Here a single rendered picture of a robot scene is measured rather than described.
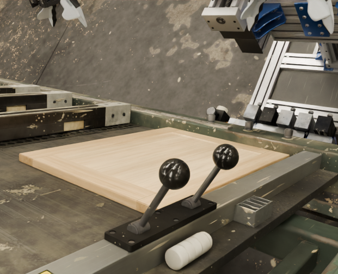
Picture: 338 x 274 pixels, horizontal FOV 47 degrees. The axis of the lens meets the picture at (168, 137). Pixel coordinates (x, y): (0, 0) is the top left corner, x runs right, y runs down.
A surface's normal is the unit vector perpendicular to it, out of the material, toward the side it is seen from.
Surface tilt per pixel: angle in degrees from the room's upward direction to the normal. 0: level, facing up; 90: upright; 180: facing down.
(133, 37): 0
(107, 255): 57
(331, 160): 32
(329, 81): 0
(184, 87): 0
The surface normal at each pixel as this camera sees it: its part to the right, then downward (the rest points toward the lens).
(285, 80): -0.49, -0.41
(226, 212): 0.78, 0.19
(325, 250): -0.62, 0.13
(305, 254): 0.07, -0.97
